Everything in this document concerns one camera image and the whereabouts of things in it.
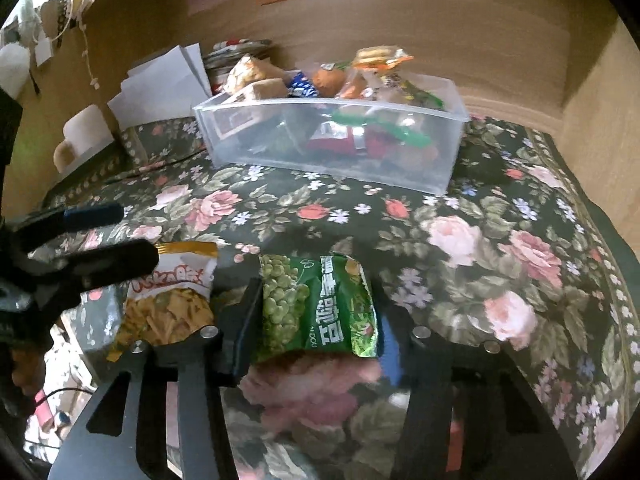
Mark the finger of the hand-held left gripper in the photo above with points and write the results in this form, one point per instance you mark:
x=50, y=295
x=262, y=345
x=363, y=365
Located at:
x=120, y=260
x=95, y=215

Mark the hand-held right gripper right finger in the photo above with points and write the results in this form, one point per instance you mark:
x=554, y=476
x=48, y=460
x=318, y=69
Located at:
x=430, y=355

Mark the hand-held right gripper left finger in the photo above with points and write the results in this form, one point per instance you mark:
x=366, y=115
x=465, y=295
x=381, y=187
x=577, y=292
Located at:
x=245, y=330

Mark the yellow stick snack packet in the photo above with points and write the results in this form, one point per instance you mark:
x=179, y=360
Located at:
x=165, y=300

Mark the green pea snack packet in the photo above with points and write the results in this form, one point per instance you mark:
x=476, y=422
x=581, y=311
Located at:
x=320, y=305

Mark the clear plastic bin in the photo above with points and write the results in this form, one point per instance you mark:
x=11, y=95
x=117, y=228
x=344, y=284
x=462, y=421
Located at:
x=280, y=152

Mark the red snack packet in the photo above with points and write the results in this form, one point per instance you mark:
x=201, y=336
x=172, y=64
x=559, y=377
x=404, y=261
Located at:
x=340, y=143

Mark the purple label biscuit packet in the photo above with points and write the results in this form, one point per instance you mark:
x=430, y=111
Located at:
x=265, y=90

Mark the clear packet with green strip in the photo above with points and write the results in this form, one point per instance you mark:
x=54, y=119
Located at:
x=395, y=130

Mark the blue cracker packet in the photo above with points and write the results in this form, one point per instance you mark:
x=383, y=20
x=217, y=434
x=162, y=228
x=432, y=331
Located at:
x=302, y=86

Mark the dark green snack packet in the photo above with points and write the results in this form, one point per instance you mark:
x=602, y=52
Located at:
x=425, y=97

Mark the brown roll snack packet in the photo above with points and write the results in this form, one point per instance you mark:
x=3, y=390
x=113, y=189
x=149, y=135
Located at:
x=330, y=81

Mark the orange clear snack packet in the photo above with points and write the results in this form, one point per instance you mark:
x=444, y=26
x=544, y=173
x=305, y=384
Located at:
x=360, y=87

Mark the burger print snack packet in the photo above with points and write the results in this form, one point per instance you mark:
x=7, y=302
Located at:
x=375, y=57

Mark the beige cup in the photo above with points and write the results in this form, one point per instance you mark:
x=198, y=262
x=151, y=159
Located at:
x=85, y=130

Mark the dark floral tablecloth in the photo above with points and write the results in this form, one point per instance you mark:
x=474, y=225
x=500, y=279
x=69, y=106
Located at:
x=500, y=240

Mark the white paper sheets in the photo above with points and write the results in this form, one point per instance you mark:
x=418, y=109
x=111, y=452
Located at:
x=160, y=90

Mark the white fluffy earmuffs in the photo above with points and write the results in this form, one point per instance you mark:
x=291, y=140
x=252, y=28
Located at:
x=12, y=70

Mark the white paper tag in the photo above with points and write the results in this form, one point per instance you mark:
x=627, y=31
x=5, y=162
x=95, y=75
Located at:
x=42, y=50

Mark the patterned headband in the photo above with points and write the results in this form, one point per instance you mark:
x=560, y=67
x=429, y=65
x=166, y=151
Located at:
x=62, y=15

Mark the stack of books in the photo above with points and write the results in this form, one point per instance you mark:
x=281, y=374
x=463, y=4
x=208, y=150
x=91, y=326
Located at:
x=230, y=52

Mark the wooden desk hutch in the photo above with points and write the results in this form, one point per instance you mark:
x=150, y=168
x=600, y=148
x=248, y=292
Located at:
x=450, y=35

